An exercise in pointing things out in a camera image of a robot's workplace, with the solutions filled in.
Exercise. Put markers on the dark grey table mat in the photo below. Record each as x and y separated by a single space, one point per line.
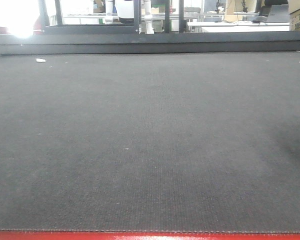
152 142

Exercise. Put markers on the white work table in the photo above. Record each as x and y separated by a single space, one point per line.
237 27

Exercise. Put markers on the white paper scrap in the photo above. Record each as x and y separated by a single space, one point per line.
40 60

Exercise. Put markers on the labelled cardboard box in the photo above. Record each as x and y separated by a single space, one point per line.
294 15

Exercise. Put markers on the black metal frame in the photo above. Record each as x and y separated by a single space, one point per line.
93 39

